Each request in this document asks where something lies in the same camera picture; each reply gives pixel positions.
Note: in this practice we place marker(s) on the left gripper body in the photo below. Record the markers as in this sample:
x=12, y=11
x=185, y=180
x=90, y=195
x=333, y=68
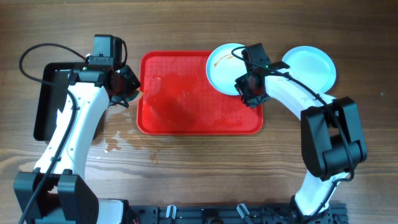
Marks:
x=128, y=86

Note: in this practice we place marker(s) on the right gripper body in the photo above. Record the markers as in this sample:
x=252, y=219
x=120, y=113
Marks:
x=245, y=90

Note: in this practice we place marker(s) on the green and orange sponge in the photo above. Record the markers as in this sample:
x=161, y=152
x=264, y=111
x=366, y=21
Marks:
x=135, y=97

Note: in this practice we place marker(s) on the light blue plate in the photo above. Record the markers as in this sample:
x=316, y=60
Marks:
x=222, y=68
x=312, y=66

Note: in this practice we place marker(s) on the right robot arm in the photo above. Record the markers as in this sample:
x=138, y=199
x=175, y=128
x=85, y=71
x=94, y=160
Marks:
x=332, y=139

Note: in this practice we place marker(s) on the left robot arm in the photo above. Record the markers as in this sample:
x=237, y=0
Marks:
x=55, y=191

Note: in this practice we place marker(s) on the red plastic tray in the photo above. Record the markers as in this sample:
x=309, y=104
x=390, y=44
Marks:
x=178, y=99

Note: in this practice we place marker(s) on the black rectangular water tray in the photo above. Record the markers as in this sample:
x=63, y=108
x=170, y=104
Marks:
x=52, y=98

